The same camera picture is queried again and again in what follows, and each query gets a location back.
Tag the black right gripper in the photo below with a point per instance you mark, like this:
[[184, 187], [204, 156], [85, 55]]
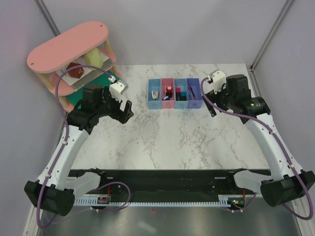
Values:
[[214, 98]]

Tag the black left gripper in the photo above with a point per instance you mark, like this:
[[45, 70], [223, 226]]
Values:
[[119, 115]]

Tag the red ink pen refill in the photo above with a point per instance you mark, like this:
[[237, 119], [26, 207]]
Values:
[[192, 92]]

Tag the blue highlighter black body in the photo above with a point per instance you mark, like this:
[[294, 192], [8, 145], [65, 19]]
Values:
[[183, 96]]

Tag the pink highlighter black body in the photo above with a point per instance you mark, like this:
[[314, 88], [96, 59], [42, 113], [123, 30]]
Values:
[[178, 94]]

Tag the white pink correction tape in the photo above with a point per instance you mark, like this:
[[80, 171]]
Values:
[[155, 95]]

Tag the red black round stamp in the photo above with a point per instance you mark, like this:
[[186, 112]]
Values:
[[169, 91]]

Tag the blue rectangular stamp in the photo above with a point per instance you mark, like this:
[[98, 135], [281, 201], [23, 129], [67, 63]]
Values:
[[166, 98]]

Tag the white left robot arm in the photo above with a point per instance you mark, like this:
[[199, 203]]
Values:
[[52, 191]]

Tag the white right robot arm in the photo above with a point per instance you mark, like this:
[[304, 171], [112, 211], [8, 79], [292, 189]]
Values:
[[288, 180]]

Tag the purple drawer bin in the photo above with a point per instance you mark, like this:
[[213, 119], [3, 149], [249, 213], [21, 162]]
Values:
[[195, 83]]

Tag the green white box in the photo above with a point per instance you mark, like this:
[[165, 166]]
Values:
[[76, 96]]

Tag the brown hexagonal block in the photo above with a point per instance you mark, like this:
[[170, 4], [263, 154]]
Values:
[[77, 72]]

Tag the pale yellow cylinder block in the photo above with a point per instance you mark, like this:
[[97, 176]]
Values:
[[93, 58]]

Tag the pink drawer bin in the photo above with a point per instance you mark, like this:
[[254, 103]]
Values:
[[170, 104]]

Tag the pink wooden shelf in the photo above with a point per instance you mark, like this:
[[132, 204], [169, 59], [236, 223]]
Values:
[[51, 58]]

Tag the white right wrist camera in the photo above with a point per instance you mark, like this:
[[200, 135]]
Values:
[[218, 79]]

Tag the aluminium frame rail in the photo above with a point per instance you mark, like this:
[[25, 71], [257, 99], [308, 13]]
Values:
[[268, 49]]

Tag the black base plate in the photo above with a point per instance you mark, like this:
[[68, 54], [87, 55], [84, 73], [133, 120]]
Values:
[[167, 185]]

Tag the white cable duct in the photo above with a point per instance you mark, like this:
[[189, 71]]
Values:
[[100, 201]]

